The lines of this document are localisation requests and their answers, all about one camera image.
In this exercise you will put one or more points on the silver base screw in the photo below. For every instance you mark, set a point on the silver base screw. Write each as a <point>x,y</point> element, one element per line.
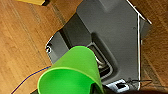
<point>49,50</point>

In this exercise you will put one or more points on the silver cylindrical base hub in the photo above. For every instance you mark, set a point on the silver cylindrical base hub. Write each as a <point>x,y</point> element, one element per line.
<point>100,60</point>

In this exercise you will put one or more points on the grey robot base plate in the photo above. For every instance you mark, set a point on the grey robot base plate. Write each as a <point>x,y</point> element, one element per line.
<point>116,30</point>

